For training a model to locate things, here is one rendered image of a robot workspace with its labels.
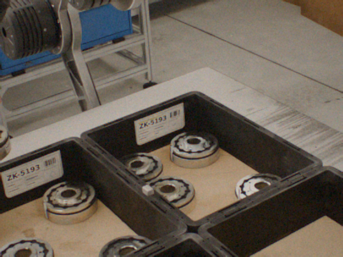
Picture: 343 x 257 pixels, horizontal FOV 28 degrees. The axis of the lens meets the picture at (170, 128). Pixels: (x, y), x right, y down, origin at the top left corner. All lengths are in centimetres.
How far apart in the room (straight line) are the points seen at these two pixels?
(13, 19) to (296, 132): 86
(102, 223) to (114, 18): 221
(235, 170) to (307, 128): 45
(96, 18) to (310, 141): 181
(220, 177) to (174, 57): 263
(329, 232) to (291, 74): 252
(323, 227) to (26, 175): 57
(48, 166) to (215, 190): 33
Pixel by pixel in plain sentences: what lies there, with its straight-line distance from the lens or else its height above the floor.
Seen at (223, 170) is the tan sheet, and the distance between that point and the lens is 145.
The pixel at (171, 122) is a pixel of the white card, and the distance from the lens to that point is 152.
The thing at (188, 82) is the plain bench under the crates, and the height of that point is 70.
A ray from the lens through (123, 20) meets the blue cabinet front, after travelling 348.
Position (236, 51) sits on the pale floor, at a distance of 405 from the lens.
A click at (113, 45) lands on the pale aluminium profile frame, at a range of 346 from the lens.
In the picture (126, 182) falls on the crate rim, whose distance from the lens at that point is 126.
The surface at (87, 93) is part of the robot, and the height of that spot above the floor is 67.
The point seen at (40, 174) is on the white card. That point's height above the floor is 88.
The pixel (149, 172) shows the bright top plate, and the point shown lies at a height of 86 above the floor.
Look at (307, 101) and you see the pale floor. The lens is 349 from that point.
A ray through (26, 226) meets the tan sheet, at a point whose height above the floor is 83.
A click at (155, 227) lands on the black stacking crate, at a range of 121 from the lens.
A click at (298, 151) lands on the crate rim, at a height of 93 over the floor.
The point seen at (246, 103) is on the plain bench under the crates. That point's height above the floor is 70.
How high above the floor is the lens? 162
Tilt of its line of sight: 30 degrees down
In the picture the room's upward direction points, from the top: 5 degrees counter-clockwise
